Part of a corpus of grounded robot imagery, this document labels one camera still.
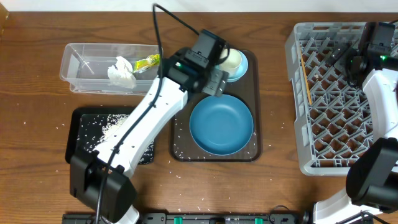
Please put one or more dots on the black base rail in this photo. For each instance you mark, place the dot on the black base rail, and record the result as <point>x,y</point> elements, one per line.
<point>162,218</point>

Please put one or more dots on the white tissue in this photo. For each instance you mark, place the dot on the white tissue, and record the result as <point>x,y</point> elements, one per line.
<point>121,73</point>

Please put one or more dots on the pile of white rice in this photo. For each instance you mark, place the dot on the pile of white rice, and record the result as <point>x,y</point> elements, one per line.
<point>95,128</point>

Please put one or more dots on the dark blue plate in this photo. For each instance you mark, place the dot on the dark blue plate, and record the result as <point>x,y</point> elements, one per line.
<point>221,125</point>

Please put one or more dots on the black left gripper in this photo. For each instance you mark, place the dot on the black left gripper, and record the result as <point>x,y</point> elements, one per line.
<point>216,84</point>

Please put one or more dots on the yellow green snack wrapper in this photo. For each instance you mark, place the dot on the yellow green snack wrapper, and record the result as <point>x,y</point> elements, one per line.
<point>142,65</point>

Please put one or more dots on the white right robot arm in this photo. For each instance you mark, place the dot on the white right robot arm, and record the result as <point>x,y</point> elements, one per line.
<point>371,182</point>

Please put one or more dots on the cream paper cup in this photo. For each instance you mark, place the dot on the cream paper cup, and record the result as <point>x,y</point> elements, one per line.
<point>232,62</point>

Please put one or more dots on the wooden chopstick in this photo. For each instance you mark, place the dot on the wooden chopstick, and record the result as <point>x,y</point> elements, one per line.
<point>306,79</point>

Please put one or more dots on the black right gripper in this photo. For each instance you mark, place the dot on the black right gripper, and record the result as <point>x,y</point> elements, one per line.
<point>339,55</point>

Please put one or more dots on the light blue small bowl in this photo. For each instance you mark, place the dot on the light blue small bowl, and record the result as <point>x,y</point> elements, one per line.
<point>241,70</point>

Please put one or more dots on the black plastic tray bin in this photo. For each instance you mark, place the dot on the black plastic tray bin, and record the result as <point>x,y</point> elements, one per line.
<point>75,123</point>

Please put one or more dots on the brown serving tray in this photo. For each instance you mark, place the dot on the brown serving tray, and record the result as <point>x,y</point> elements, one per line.
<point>182,145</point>

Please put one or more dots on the grey dishwasher rack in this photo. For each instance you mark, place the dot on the grey dishwasher rack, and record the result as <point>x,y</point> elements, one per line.
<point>337,129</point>

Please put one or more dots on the clear plastic bin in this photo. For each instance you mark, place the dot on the clear plastic bin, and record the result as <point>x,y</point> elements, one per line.
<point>85,67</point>

